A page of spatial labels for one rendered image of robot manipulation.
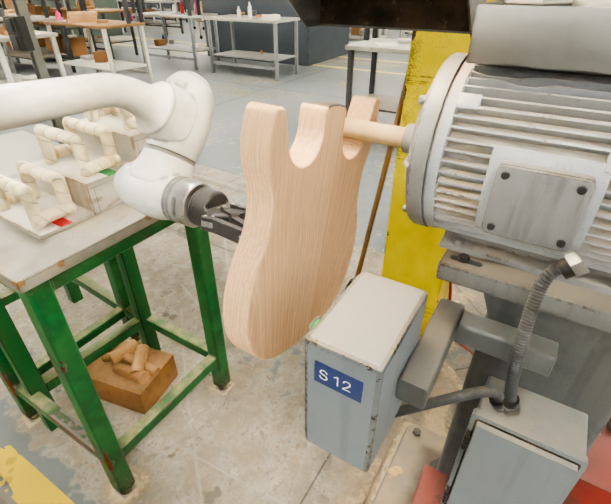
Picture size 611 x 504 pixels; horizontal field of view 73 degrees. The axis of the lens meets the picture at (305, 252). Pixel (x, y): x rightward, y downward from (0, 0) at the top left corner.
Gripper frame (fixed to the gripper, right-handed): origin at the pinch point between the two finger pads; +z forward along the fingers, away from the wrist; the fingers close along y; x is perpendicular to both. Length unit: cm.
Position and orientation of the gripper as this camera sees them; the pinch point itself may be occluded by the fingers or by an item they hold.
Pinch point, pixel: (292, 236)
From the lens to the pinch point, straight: 69.7
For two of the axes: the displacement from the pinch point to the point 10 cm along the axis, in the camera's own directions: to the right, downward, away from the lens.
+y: -5.0, 2.9, -8.1
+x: 1.2, -9.1, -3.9
